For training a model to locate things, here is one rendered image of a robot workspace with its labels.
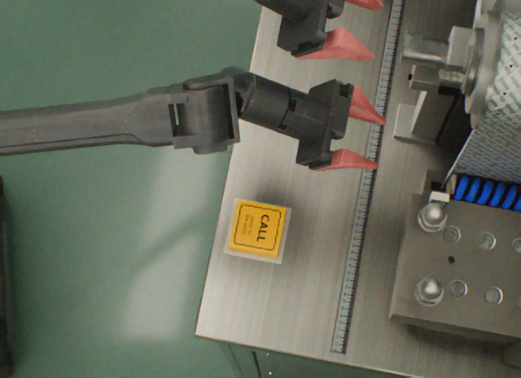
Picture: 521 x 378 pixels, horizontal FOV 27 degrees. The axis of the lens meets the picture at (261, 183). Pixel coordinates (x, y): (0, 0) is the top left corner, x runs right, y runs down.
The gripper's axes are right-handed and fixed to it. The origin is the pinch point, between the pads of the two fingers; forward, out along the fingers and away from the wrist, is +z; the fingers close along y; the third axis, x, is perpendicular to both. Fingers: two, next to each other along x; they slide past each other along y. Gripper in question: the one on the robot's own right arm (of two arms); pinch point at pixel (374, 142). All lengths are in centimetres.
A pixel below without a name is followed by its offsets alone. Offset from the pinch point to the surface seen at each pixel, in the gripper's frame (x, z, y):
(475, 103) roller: 22.1, -2.3, -0.3
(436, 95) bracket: 4.4, 5.0, -7.3
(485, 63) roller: 25.1, -4.0, -3.5
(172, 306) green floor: -110, 24, 13
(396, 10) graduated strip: -14.4, 8.7, -25.9
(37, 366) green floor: -123, 1, 32
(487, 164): 8.9, 11.0, 0.8
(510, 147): 16.5, 8.0, 0.7
